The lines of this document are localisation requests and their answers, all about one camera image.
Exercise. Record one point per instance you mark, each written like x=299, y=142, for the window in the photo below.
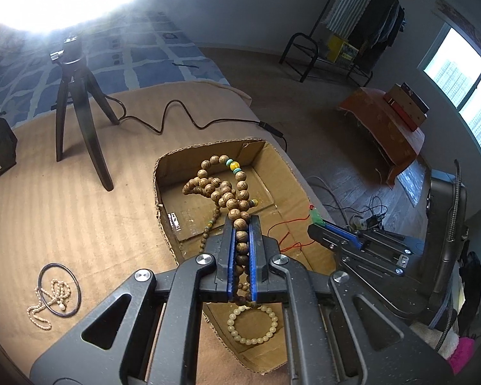
x=453, y=65

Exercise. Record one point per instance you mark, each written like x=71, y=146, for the dark blue bangle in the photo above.
x=55, y=301

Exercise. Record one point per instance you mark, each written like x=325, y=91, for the orange covered low table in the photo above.
x=400, y=144

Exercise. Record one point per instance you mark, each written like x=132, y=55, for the yellow box on rack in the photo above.
x=340, y=51

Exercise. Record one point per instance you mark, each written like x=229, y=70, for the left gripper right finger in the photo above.
x=336, y=332

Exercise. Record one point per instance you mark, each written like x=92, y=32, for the red cord jade pendant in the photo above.
x=292, y=235

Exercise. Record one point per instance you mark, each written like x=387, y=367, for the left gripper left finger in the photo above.
x=147, y=330

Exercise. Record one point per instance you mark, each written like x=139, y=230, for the hanging dark clothes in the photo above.
x=376, y=30

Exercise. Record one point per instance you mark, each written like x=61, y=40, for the brown wooden bead mala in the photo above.
x=233, y=201

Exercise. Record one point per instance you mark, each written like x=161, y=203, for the blue patterned bedsheet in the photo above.
x=125, y=51

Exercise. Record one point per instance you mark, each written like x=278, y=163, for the power strip with cables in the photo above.
x=352, y=198

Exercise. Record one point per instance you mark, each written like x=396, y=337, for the gloved right hand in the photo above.
x=448, y=348

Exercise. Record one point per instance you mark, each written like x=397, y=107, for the black metal clothes rack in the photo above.
x=306, y=52

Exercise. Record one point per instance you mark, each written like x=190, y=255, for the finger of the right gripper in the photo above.
x=340, y=237
x=332, y=244

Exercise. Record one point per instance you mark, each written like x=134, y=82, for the black tripod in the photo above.
x=78, y=84

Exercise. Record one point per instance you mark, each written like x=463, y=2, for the brown box on table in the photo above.
x=408, y=105

